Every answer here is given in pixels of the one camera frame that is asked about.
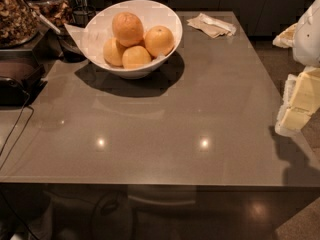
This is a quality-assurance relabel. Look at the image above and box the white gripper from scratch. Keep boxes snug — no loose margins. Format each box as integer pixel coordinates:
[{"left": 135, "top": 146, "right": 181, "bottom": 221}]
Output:
[{"left": 273, "top": 0, "right": 320, "bottom": 115}]

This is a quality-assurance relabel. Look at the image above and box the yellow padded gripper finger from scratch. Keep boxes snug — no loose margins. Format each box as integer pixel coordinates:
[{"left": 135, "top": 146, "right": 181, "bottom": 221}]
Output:
[{"left": 275, "top": 74, "right": 311, "bottom": 137}]

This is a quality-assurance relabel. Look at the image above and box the orange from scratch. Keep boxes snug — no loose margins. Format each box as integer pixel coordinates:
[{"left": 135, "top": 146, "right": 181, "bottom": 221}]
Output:
[
  {"left": 144, "top": 25, "right": 175, "bottom": 57},
  {"left": 122, "top": 46, "right": 152, "bottom": 69},
  {"left": 112, "top": 12, "right": 144, "bottom": 47},
  {"left": 103, "top": 37, "right": 126, "bottom": 66}
]

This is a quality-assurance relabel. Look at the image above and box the white ceramic bowl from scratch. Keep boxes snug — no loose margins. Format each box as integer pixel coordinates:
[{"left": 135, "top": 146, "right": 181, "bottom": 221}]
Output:
[{"left": 85, "top": 0, "right": 182, "bottom": 79}]

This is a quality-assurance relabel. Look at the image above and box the white paper in bowl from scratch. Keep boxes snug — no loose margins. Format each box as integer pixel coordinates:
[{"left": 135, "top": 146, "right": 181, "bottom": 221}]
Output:
[{"left": 65, "top": 24, "right": 107, "bottom": 63}]

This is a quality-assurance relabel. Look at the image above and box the crumpled paper napkin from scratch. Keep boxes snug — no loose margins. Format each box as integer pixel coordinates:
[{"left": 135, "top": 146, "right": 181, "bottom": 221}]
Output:
[{"left": 187, "top": 13, "right": 237, "bottom": 38}]

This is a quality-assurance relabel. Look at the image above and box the dark glass cup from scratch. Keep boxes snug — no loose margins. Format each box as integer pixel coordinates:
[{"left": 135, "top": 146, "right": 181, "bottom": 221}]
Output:
[{"left": 72, "top": 5, "right": 96, "bottom": 27}]

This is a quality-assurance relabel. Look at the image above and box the small glass snack jar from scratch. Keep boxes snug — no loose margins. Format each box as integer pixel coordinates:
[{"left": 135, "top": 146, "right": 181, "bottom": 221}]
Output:
[{"left": 27, "top": 0, "right": 72, "bottom": 28}]

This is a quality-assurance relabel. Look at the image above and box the black appliance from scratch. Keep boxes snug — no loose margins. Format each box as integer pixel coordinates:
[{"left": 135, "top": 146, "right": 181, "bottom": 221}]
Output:
[{"left": 0, "top": 52, "right": 46, "bottom": 107}]

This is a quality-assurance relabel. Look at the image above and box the large glass snack jar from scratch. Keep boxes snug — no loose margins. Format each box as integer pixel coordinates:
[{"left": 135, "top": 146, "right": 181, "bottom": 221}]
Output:
[{"left": 0, "top": 0, "right": 38, "bottom": 48}]

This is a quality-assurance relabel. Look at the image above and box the black cable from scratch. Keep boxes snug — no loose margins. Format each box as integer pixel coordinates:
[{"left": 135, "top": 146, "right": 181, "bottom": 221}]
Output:
[{"left": 0, "top": 90, "right": 35, "bottom": 170}]

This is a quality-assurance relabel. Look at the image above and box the white utensil handle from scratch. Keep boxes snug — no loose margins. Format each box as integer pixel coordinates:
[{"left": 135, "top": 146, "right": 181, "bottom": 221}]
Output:
[{"left": 33, "top": 11, "right": 61, "bottom": 35}]

